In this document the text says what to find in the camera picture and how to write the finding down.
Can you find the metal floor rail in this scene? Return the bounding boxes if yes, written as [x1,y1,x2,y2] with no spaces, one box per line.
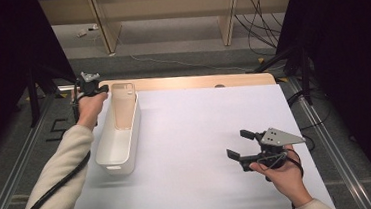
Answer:
[288,71,371,209]
[0,93,65,209]

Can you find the light wooden bench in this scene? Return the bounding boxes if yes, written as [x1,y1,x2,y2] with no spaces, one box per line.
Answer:
[38,0,298,62]

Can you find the black floor cable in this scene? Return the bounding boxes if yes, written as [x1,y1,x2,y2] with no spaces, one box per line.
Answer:
[286,86,336,154]

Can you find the white floor cable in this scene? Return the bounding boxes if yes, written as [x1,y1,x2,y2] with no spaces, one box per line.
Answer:
[116,26,287,84]

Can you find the light wooden table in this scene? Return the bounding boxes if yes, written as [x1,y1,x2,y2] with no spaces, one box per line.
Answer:
[94,66,277,99]

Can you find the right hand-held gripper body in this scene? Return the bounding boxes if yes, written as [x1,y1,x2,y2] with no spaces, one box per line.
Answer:
[237,124,310,173]

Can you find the person's right hand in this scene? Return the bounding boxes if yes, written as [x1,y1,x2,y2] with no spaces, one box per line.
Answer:
[247,143,315,209]

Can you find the black curtain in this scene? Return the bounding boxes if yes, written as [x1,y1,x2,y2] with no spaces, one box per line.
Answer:
[272,0,371,208]
[0,0,83,160]

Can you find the black metal stand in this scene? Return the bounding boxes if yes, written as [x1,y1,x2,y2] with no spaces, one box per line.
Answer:
[252,44,315,110]
[24,59,101,129]

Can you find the white plastic storage box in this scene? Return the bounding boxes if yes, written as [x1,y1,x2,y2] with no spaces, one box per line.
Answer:
[89,81,147,178]

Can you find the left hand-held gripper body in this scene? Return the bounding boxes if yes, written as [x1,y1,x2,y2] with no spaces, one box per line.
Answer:
[75,70,103,98]

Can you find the person's left hand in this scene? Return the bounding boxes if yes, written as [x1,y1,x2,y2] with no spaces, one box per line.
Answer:
[71,87,112,133]

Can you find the bundle of black cables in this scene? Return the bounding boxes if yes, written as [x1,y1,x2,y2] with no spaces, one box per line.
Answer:
[233,0,286,59]

